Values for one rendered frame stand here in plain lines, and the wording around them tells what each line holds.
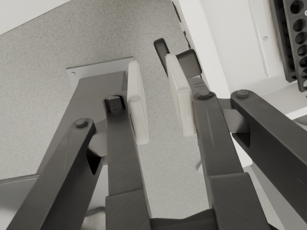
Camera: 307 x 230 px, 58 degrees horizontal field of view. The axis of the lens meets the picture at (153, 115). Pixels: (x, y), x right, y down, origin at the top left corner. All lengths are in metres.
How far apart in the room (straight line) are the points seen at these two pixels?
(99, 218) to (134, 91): 0.47
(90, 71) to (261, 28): 0.98
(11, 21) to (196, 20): 0.29
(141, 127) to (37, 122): 1.31
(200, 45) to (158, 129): 1.15
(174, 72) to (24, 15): 0.32
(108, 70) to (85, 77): 0.11
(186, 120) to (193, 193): 1.56
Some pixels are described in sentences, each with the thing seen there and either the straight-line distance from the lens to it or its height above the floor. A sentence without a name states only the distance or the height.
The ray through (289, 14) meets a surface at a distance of 0.32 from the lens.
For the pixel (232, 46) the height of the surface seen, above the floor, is 0.84.
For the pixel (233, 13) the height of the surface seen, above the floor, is 0.84.
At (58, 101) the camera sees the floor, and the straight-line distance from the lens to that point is 1.37.
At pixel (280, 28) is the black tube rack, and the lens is 0.36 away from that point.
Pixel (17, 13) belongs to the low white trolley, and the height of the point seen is 0.76.
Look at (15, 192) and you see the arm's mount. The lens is 0.61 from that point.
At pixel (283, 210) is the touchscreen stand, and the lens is 1.34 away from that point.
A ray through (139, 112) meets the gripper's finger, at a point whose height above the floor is 1.05.
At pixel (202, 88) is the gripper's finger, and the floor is 1.03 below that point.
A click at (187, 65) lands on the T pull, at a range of 0.29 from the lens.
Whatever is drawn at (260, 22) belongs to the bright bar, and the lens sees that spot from 0.37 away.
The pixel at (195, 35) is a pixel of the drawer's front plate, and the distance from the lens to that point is 0.27.
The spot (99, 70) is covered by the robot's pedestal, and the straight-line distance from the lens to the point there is 1.25.
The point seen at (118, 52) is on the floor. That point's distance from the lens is 1.24.
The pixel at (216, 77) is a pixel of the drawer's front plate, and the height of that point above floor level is 0.93.
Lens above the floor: 1.18
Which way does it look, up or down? 61 degrees down
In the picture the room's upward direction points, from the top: 174 degrees clockwise
